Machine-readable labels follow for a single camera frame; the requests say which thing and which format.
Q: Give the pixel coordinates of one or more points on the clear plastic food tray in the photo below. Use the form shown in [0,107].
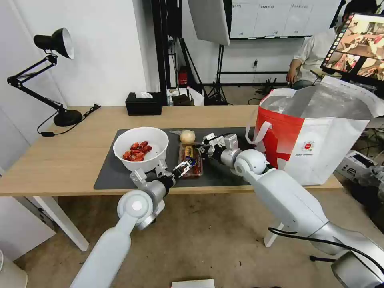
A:
[195,171]

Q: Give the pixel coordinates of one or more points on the white plastic bowl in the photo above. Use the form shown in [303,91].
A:
[150,135]

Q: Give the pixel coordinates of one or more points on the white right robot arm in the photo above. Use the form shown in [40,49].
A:
[285,192]

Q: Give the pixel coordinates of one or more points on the red white takeout bag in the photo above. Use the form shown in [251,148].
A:
[315,150]

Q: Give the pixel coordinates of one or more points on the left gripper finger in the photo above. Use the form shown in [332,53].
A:
[183,168]
[162,166]

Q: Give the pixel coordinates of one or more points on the grey crumpled bag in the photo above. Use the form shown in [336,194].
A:
[373,177]

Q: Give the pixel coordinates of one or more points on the black metal frame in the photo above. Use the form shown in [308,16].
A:
[163,45]

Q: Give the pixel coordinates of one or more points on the black light stand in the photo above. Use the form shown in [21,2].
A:
[221,75]

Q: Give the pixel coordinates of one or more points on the red fire extinguisher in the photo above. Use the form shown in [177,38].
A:
[183,77]

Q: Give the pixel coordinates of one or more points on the black table mat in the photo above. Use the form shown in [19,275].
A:
[107,174]

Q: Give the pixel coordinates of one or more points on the white cabinet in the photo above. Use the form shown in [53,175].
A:
[21,222]

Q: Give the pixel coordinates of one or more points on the white table leg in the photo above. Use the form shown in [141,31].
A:
[274,234]
[60,219]

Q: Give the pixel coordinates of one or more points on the white round bin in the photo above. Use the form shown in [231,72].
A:
[10,270]

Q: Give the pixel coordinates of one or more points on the person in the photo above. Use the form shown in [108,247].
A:
[315,51]

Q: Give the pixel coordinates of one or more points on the black desk lamp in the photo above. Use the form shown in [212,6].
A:
[67,117]

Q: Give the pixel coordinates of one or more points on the black computer monitor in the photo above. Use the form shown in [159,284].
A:
[357,45]

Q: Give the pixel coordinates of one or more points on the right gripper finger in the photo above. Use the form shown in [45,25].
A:
[201,150]
[211,139]

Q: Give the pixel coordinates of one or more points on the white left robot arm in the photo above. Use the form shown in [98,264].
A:
[132,207]

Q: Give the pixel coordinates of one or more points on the red crayfish shells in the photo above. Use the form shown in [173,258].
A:
[136,153]

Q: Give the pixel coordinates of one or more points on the yellow blue snack wrapper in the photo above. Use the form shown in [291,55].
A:
[189,151]

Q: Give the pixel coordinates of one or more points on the black tissue box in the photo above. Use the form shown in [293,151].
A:
[143,105]

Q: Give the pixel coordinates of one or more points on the white softbox light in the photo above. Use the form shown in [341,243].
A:
[210,21]

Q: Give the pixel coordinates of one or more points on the white robot front shell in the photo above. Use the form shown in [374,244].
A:
[192,283]

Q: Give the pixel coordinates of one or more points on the white plastic bag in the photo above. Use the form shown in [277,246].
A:
[195,95]

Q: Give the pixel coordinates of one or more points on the white printed cardboard box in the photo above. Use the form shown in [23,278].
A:
[354,165]

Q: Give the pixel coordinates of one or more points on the white whiteboard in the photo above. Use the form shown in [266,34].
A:
[270,18]

